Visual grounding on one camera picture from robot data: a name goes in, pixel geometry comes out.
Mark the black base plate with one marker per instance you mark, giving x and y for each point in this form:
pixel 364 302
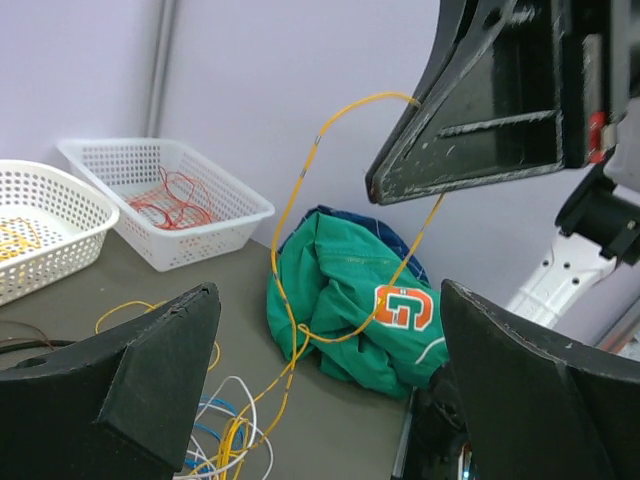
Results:
pixel 434 442

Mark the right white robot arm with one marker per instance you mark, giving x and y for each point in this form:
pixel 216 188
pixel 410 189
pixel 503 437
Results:
pixel 597 232

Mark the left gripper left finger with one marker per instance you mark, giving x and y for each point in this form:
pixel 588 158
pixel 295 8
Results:
pixel 118 405

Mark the blue plaid cloth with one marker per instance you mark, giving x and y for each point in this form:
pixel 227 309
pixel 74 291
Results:
pixel 356 252

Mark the middle white perforated basket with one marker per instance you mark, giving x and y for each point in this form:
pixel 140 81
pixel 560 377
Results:
pixel 52 226

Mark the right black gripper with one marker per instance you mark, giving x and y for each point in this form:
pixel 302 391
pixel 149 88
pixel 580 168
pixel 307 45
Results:
pixel 511 90

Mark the right white mesh basket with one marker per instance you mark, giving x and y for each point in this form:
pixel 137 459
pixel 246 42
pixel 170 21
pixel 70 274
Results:
pixel 177 207

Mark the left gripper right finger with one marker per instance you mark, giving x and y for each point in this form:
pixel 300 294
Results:
pixel 538 404

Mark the green jersey shirt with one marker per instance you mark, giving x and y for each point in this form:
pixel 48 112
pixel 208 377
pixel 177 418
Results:
pixel 390 340

